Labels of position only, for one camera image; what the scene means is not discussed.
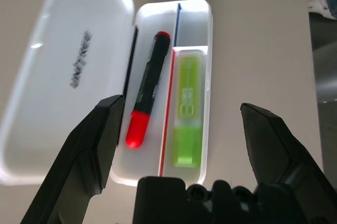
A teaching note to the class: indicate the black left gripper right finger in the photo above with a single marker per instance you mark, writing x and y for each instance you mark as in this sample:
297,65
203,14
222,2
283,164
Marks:
276,153

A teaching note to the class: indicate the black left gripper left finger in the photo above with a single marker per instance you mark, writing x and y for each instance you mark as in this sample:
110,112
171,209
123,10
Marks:
73,168

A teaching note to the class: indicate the green highlighter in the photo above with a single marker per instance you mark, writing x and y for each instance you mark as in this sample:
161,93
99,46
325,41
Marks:
188,129

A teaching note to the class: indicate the black marker with red cap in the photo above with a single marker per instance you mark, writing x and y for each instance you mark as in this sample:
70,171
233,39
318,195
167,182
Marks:
152,76

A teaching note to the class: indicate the white plastic pencil case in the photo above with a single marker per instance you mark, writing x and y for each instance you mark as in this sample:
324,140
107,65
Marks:
52,50

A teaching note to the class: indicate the white perforated shoe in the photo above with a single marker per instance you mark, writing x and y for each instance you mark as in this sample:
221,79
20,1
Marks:
319,1

